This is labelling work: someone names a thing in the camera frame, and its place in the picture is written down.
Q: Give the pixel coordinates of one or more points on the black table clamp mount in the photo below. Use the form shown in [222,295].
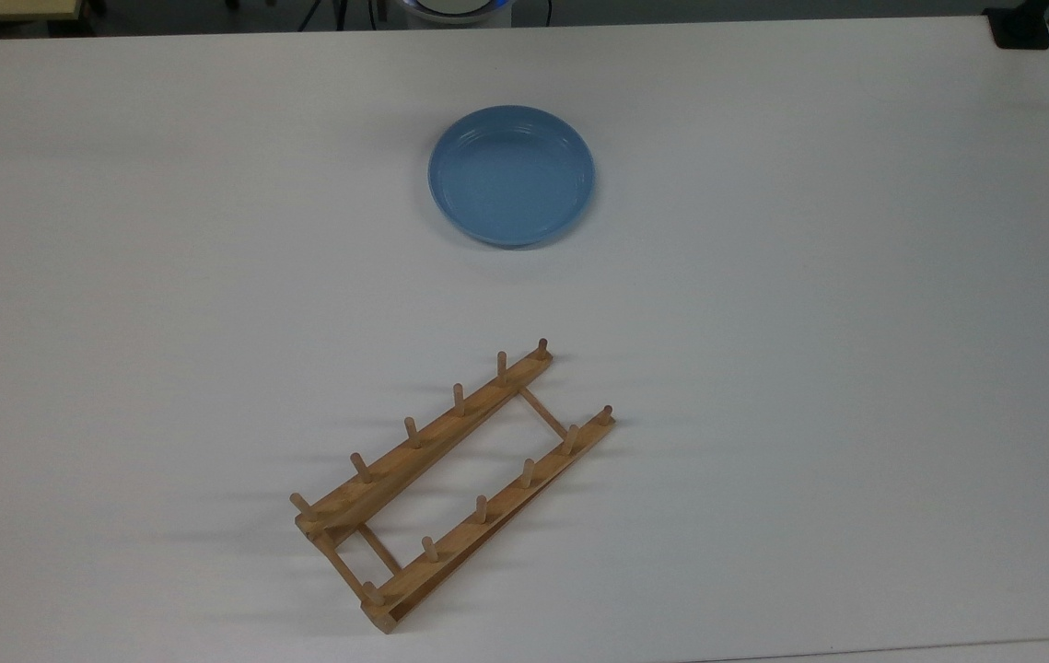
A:
[1019,28]

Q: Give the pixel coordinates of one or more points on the wooden plate rack with pegs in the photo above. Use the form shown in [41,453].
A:
[395,488]

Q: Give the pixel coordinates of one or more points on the blue round plate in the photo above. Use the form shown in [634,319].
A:
[511,180]

